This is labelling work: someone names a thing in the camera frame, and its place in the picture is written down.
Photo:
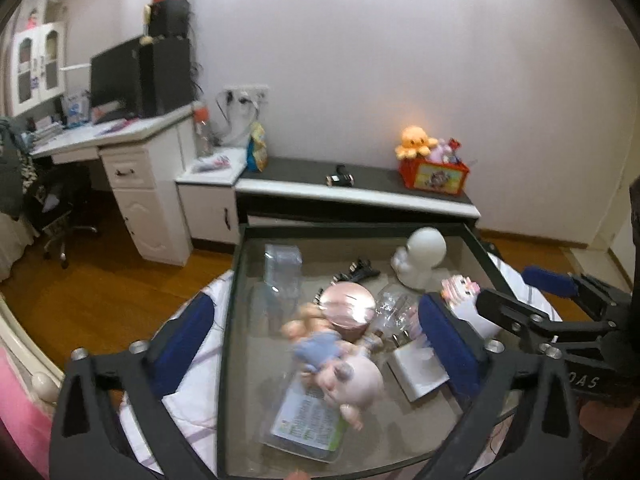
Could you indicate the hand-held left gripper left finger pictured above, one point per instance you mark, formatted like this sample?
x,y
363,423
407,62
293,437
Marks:
x,y
185,340

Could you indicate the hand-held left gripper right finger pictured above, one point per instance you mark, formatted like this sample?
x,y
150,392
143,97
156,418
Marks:
x,y
445,345

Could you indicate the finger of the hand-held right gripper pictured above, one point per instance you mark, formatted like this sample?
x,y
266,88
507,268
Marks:
x,y
550,280
505,310

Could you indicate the black rhinestone hair clip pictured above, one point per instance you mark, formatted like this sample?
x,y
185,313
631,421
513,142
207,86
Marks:
x,y
360,271

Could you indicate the person's right hand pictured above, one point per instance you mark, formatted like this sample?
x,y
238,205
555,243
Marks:
x,y
610,420

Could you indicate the white charger box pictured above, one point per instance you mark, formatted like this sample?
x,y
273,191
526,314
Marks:
x,y
415,372

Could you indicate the pink white block toy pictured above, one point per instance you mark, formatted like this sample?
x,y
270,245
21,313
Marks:
x,y
462,292

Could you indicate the clear bulb packaging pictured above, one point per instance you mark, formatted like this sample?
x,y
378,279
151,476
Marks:
x,y
395,310

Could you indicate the white bedsheet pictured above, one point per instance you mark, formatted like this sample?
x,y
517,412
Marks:
x,y
195,410

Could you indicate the pink pig doll blue dress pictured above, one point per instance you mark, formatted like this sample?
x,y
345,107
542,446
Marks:
x,y
360,385

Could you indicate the white round-headed figurine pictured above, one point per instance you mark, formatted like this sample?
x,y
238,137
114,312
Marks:
x,y
425,250

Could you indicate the pink round tin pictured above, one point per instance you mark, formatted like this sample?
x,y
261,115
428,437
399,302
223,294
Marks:
x,y
347,305

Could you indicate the clear plastic container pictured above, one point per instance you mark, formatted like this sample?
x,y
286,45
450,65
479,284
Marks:
x,y
282,265

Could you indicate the low white cabinet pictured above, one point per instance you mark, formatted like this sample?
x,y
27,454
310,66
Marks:
x,y
205,210

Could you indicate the white desk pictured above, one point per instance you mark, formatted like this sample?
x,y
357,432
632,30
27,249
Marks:
x,y
150,200

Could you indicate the clear box with green label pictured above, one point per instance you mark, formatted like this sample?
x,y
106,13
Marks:
x,y
305,425

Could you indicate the red toy box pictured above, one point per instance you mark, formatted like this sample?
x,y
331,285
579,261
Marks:
x,y
435,176

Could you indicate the purple plush toy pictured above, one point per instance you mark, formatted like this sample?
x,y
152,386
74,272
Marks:
x,y
439,152

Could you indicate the white pink packet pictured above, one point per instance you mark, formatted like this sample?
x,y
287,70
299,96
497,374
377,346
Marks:
x,y
212,163

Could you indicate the pink blanket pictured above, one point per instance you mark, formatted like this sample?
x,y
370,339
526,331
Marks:
x,y
20,425

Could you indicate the orange octopus plush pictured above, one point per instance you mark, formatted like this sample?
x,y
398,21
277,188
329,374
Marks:
x,y
415,141

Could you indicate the black office chair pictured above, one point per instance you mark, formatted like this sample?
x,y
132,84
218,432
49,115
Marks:
x,y
55,195

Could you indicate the black silver handheld device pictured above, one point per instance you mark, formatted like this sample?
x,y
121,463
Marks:
x,y
340,179

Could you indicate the blue yellow snack bag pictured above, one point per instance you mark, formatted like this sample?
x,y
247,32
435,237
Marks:
x,y
257,152

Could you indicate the black and white bench cabinet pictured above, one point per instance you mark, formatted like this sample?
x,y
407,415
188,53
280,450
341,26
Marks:
x,y
300,170

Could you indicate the clear bottle with orange lid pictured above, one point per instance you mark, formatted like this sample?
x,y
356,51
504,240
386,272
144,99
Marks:
x,y
202,130

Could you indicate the pink purple papers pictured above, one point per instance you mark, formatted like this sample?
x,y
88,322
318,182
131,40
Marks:
x,y
115,126

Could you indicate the dark patterned clothing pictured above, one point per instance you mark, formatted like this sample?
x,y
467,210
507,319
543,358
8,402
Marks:
x,y
12,170

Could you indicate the stack of books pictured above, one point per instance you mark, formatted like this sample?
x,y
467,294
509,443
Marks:
x,y
45,130

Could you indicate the blue white box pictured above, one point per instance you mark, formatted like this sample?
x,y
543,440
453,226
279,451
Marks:
x,y
76,107

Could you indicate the black computer tower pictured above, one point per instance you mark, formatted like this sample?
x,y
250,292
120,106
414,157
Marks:
x,y
165,75

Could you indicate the black computer monitor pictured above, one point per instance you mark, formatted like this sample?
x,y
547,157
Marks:
x,y
115,75

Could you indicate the black box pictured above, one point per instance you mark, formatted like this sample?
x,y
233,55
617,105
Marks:
x,y
170,20

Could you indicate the white bed frame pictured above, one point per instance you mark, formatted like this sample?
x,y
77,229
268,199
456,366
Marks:
x,y
42,382

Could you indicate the white wall socket panel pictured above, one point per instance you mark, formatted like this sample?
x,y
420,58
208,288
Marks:
x,y
260,92

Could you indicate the white wall cabinet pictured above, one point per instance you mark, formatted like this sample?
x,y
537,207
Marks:
x,y
37,60

